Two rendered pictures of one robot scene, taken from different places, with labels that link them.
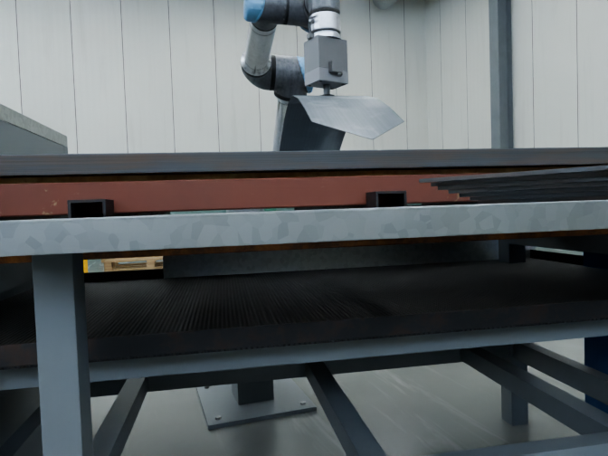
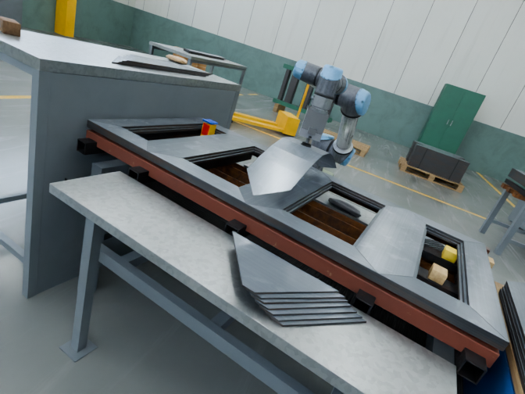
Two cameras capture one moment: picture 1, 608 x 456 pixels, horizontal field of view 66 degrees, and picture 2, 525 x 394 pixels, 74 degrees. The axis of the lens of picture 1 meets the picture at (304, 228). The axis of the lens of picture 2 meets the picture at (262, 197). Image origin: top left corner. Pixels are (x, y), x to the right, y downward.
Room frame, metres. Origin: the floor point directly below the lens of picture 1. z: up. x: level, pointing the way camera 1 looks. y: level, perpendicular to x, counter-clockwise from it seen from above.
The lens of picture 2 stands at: (-0.06, -0.71, 1.29)
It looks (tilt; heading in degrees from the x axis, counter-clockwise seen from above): 22 degrees down; 32
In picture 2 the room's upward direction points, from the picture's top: 18 degrees clockwise
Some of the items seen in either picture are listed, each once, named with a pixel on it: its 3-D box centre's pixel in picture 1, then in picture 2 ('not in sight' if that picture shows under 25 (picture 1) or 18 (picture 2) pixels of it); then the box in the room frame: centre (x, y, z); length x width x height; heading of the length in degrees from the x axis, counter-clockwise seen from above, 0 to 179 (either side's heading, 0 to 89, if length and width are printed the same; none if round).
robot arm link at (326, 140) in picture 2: not in sight; (322, 144); (1.87, 0.21, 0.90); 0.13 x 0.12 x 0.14; 101
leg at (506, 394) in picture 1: (513, 324); not in sight; (1.59, -0.70, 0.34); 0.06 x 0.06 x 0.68; 10
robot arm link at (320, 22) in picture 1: (323, 26); (320, 102); (1.15, -0.06, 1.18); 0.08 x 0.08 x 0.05
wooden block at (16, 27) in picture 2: not in sight; (8, 26); (0.53, 1.10, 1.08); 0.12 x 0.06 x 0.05; 82
